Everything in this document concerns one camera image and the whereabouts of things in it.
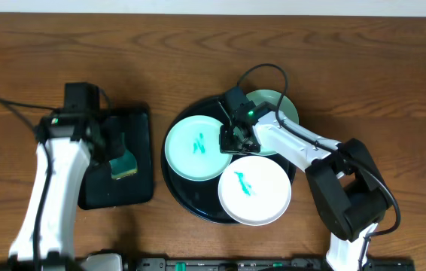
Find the green yellow sponge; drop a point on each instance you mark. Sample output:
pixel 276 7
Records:
pixel 123 166

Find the black rectangular tray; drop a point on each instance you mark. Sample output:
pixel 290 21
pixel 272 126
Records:
pixel 99 190

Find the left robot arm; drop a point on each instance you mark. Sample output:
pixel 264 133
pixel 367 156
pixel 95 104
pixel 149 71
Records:
pixel 66 144

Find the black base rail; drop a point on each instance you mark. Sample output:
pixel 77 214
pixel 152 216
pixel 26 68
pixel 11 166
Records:
pixel 307 264

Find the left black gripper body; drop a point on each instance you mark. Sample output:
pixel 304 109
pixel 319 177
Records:
pixel 113 141

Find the white plate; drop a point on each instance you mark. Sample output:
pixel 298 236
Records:
pixel 254 191

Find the mint green plate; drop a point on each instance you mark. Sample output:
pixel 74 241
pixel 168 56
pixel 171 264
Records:
pixel 192 148

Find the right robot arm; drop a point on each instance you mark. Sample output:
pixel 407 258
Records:
pixel 349 193

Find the pale green plate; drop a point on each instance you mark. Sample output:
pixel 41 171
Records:
pixel 272 97

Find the black round tray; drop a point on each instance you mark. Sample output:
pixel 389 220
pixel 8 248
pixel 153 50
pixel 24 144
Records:
pixel 201 197

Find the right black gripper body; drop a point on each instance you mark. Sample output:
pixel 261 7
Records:
pixel 228 144

